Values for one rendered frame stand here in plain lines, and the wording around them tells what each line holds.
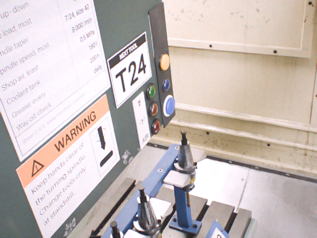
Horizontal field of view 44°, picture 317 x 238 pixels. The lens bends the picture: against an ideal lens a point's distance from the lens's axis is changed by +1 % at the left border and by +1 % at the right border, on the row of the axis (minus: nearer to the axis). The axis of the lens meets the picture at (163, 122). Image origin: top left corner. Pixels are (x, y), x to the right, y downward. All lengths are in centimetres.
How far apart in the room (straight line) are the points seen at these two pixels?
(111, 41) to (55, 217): 22
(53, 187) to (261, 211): 118
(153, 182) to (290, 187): 70
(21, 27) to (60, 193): 19
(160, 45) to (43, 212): 30
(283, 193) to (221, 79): 49
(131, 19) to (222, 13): 83
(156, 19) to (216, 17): 78
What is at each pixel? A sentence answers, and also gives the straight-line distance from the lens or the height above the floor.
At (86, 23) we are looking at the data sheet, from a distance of 46.
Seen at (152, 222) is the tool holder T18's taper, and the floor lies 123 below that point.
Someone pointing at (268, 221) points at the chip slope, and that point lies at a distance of 154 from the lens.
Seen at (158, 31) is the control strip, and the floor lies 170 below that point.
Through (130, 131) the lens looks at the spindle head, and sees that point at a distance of 57.
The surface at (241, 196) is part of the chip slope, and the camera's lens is 158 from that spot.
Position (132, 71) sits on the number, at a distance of 55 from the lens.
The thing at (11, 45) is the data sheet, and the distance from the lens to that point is 38.
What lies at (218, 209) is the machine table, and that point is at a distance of 140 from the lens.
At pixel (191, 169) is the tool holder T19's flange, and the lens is 105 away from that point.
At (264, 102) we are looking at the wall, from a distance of 145.
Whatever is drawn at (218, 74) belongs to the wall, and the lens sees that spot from 145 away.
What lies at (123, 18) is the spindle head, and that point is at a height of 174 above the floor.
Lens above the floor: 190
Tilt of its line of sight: 33 degrees down
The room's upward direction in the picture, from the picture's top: 7 degrees counter-clockwise
